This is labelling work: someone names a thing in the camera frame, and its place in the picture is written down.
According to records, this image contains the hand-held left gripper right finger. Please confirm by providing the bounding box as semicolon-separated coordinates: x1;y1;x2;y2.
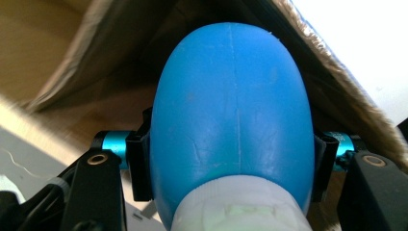
311;129;358;204

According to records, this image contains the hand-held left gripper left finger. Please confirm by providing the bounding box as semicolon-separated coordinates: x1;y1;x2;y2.
91;107;154;204

